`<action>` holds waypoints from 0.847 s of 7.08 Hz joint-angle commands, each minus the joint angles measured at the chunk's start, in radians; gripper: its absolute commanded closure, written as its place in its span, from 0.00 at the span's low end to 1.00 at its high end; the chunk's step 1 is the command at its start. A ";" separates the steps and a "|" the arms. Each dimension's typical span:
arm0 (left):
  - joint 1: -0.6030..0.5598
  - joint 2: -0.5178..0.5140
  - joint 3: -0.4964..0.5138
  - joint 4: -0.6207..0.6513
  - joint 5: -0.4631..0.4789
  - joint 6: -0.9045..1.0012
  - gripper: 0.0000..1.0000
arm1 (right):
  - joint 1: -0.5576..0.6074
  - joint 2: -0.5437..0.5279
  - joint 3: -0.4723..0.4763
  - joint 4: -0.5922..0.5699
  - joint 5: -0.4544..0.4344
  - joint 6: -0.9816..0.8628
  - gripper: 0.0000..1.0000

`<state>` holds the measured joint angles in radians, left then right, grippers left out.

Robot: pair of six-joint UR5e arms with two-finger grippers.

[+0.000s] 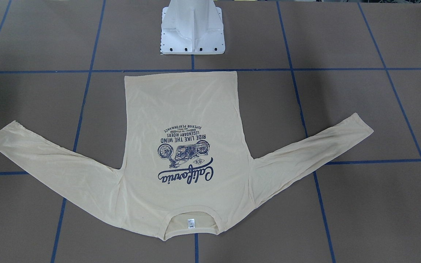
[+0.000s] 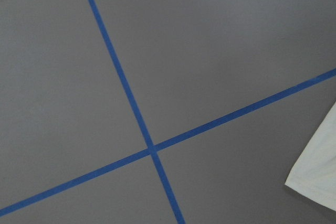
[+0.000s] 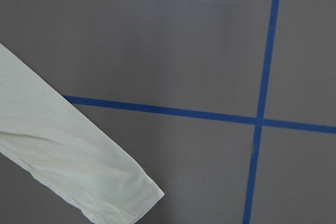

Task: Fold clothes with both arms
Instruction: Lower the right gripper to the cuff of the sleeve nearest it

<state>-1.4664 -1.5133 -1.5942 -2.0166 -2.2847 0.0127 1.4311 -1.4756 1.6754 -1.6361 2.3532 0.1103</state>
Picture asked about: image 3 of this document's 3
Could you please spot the beige long-sleeve printed shirt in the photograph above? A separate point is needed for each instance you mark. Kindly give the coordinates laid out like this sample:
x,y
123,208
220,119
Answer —
x,y
62,149

